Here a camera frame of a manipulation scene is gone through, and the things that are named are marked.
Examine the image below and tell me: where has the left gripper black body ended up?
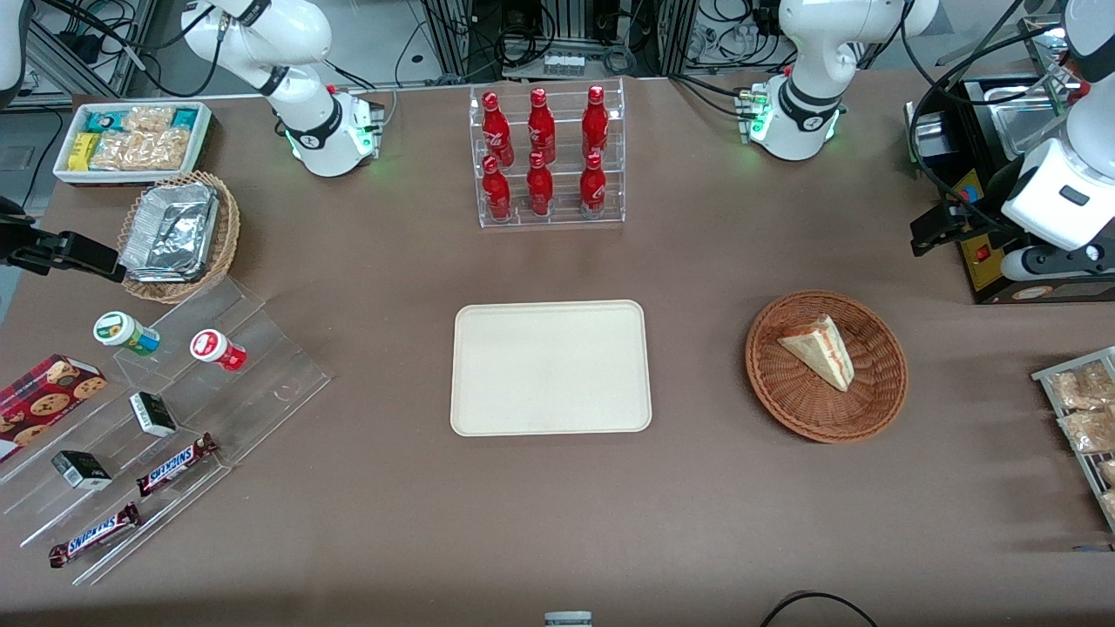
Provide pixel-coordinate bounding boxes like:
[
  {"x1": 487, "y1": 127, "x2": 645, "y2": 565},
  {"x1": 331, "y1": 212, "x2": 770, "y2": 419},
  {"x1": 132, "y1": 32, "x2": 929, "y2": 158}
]
[{"x1": 958, "y1": 157, "x2": 1046, "y2": 252}]

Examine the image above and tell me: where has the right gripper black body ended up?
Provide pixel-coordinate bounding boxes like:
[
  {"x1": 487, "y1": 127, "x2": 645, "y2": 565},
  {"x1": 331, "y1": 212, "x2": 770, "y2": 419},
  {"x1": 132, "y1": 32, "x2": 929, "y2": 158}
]
[{"x1": 0, "y1": 195, "x2": 46, "y2": 273}]

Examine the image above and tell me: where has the triangular sandwich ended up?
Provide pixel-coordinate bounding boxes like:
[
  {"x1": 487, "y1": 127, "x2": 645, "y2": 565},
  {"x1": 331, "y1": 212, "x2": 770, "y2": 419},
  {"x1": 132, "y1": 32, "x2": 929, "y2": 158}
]
[{"x1": 777, "y1": 314, "x2": 856, "y2": 393}]

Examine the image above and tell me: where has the aluminium foil tray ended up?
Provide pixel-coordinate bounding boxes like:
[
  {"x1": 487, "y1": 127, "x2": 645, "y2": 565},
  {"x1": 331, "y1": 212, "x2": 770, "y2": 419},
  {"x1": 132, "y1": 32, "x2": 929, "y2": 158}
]
[{"x1": 119, "y1": 181, "x2": 220, "y2": 285}]

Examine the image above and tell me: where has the light wicker basket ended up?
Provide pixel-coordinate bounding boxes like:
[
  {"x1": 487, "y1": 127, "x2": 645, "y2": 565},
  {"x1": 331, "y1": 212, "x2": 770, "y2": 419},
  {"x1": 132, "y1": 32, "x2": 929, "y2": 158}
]
[{"x1": 116, "y1": 171, "x2": 242, "y2": 305}]

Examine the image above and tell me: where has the tray of packaged snacks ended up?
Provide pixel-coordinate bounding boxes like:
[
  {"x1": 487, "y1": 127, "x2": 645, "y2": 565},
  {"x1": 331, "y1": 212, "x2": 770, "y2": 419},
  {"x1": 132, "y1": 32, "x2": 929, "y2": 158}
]
[{"x1": 1031, "y1": 346, "x2": 1115, "y2": 533}]

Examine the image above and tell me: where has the brown wicker basket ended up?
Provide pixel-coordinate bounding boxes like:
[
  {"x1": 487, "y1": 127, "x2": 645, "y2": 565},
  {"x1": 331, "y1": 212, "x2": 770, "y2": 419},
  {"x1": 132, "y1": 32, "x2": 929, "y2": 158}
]
[{"x1": 745, "y1": 290, "x2": 909, "y2": 445}]

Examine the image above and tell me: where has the beige plastic tray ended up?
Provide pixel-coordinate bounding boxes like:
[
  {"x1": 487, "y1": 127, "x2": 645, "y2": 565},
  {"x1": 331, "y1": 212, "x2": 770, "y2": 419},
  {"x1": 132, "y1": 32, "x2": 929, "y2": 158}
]
[{"x1": 449, "y1": 300, "x2": 653, "y2": 437}]

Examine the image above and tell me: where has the black roller grill machine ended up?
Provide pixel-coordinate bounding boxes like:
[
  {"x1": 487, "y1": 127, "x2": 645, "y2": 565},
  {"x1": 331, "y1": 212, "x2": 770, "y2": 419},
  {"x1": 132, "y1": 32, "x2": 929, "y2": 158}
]
[{"x1": 904, "y1": 17, "x2": 1115, "y2": 306}]

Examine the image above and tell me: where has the steel pan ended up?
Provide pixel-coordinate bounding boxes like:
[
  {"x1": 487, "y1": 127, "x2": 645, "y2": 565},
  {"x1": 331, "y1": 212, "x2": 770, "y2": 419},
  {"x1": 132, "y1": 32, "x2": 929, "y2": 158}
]
[{"x1": 991, "y1": 83, "x2": 1083, "y2": 163}]

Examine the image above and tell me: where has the green lid yogurt cup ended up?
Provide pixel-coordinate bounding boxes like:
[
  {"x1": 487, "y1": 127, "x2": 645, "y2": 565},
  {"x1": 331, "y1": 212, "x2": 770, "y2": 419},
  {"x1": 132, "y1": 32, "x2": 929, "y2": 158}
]
[{"x1": 93, "y1": 311, "x2": 161, "y2": 357}]

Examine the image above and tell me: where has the clear cracker bag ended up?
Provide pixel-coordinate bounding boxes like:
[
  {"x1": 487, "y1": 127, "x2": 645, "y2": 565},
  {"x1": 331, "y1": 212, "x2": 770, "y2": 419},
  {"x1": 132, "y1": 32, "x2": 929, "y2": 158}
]
[
  {"x1": 90, "y1": 131, "x2": 147, "y2": 172},
  {"x1": 122, "y1": 105, "x2": 177, "y2": 137}
]

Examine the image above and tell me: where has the red tartan cookie box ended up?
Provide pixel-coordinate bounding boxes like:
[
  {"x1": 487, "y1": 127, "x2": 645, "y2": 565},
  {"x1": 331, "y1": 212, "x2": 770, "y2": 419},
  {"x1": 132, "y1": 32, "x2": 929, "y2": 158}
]
[{"x1": 0, "y1": 354, "x2": 108, "y2": 463}]

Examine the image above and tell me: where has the red lid yogurt cup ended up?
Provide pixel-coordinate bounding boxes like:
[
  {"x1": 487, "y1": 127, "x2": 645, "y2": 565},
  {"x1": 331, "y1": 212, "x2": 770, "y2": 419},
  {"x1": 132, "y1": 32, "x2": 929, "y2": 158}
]
[{"x1": 190, "y1": 329, "x2": 247, "y2": 373}]

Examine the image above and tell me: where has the white snack bin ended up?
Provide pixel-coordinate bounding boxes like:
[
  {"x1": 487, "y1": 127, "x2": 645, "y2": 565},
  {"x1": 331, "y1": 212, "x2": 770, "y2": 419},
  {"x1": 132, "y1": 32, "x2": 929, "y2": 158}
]
[{"x1": 52, "y1": 101, "x2": 213, "y2": 186}]

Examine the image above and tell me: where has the small black box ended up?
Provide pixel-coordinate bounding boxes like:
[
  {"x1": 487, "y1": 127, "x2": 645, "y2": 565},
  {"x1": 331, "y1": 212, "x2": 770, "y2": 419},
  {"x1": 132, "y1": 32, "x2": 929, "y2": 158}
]
[
  {"x1": 51, "y1": 450, "x2": 113, "y2": 491},
  {"x1": 129, "y1": 392, "x2": 178, "y2": 438}
]

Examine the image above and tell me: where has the clear acrylic step display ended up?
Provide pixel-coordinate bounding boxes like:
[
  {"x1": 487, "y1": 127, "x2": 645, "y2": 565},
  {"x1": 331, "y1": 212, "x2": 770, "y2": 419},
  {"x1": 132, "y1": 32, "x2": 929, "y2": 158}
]
[{"x1": 0, "y1": 277, "x2": 334, "y2": 586}]

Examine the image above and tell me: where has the Snickers bar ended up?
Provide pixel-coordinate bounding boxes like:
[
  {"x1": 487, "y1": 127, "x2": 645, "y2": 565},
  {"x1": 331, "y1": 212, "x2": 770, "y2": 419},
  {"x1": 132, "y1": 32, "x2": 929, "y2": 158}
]
[
  {"x1": 137, "y1": 433, "x2": 220, "y2": 498},
  {"x1": 48, "y1": 502, "x2": 143, "y2": 570}
]

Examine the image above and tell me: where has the red cola bottle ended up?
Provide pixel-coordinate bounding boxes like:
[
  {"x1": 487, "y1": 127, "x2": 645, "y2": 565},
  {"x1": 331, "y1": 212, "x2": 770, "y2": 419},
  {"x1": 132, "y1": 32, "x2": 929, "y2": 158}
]
[
  {"x1": 526, "y1": 151, "x2": 555, "y2": 217},
  {"x1": 482, "y1": 155, "x2": 513, "y2": 220},
  {"x1": 582, "y1": 84, "x2": 610, "y2": 158},
  {"x1": 579, "y1": 150, "x2": 607, "y2": 215},
  {"x1": 528, "y1": 87, "x2": 557, "y2": 165},
  {"x1": 482, "y1": 91, "x2": 515, "y2": 166}
]

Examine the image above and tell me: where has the clear acrylic bottle rack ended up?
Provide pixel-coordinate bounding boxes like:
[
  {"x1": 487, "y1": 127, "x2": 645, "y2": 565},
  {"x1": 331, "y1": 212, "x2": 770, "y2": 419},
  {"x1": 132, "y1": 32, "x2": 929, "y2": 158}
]
[{"x1": 469, "y1": 77, "x2": 626, "y2": 229}]

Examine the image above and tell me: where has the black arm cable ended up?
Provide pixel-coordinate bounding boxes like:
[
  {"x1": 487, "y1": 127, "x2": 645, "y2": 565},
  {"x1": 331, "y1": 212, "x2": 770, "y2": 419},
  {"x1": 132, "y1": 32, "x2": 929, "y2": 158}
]
[{"x1": 901, "y1": 0, "x2": 1083, "y2": 233}]

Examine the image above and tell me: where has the black table cable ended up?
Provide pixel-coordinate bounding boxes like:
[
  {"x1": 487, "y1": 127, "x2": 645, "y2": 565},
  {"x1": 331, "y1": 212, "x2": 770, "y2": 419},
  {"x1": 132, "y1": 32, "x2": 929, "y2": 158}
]
[{"x1": 758, "y1": 591, "x2": 882, "y2": 627}]

